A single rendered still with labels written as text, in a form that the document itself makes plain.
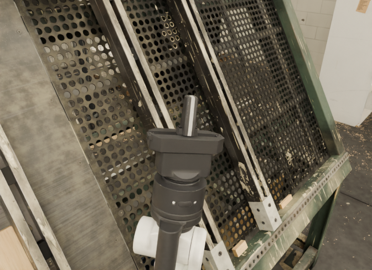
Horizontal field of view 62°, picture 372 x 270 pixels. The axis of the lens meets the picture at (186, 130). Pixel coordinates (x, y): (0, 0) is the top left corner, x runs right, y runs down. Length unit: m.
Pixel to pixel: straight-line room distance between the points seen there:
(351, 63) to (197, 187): 3.65
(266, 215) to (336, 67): 3.07
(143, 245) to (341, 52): 3.71
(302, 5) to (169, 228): 5.36
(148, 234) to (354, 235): 2.31
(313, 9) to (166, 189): 5.28
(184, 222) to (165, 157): 0.11
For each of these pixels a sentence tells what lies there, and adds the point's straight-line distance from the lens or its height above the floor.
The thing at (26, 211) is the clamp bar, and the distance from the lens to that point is 0.82.
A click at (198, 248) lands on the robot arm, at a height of 1.42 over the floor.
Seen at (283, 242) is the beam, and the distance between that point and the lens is 1.36.
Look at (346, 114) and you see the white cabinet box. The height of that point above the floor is 0.12.
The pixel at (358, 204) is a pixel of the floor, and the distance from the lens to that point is 3.04.
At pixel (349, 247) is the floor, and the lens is 2.65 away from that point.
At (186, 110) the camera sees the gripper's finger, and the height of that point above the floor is 1.63.
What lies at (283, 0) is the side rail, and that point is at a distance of 1.75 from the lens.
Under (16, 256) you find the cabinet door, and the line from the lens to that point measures 0.84.
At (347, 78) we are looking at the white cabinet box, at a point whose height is 0.56.
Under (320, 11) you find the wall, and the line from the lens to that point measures 5.60.
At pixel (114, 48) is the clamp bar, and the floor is 1.59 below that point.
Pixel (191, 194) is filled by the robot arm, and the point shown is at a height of 1.51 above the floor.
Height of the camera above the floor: 1.84
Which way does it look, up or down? 30 degrees down
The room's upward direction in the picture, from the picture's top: straight up
